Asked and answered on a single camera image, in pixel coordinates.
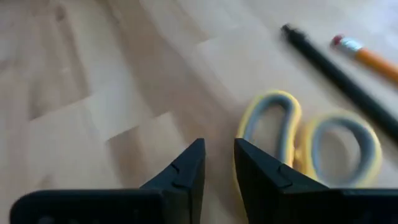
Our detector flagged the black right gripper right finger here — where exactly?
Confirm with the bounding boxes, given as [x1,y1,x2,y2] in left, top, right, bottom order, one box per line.
[233,139,398,224]

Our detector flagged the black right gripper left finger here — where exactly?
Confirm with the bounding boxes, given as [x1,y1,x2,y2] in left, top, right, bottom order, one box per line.
[9,138,206,224]

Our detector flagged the yellow handled scissors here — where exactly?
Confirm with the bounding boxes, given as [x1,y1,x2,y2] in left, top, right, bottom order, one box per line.
[233,90,383,190]

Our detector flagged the orange pencil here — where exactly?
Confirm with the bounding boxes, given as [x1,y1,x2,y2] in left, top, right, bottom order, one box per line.
[330,34,398,83]

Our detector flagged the black pen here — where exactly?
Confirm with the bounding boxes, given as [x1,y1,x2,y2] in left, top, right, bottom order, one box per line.
[279,23,398,141]

